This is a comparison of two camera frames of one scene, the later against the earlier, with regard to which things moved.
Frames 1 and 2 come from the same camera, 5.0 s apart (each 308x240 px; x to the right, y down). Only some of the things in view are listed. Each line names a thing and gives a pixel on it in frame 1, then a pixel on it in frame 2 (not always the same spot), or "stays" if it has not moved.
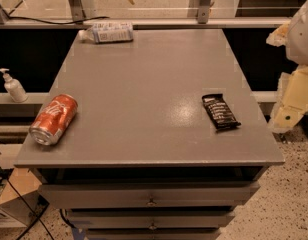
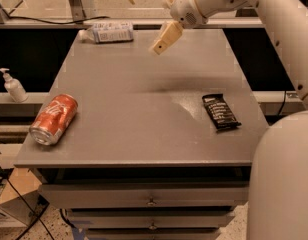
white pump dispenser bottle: [14, 87] stays
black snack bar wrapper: [219, 112] stays
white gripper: [303, 39] to [184, 10]
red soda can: [53, 119] stays
